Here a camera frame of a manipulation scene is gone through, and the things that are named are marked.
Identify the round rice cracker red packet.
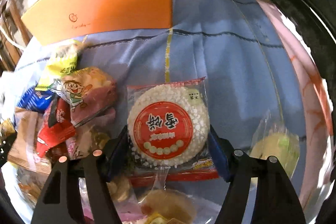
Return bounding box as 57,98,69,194
127,77,219,187

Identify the clear packet brown pastry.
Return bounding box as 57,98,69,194
138,167,197,223

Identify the cartoon boy snack packet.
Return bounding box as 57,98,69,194
61,67,117,127

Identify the yellow green snack packet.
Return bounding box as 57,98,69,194
35,39,84,91

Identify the orange cardboard snack box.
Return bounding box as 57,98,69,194
21,0,173,45

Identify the blue snack packet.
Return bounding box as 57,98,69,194
17,86,55,113

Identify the red snack packet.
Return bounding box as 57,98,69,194
36,97,76,158

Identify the blue cloth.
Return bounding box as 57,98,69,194
80,0,306,150

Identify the clear packet pale pastry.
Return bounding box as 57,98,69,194
248,111,300,178

